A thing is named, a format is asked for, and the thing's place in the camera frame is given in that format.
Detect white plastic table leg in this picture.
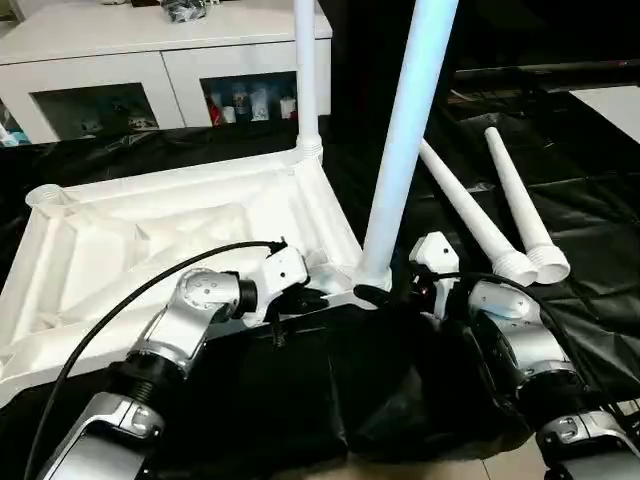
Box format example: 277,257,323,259
417,137,540,289
292,0,324,163
354,0,462,292
483,126,572,285

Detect white plastic table top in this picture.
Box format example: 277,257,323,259
0,140,378,407

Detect black plastic mat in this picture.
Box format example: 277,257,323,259
0,85,640,480

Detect white board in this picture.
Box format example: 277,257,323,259
588,85,640,143

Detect white cabinet with glass doors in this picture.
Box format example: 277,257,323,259
0,0,334,144

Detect shiny crumpled foil item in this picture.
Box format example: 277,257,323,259
160,0,208,24

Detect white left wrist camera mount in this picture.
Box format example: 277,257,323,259
252,244,312,327

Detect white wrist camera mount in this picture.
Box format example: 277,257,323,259
252,244,312,327
407,231,462,317

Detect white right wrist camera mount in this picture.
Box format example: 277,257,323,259
407,231,462,317

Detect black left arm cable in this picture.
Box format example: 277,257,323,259
20,239,291,480

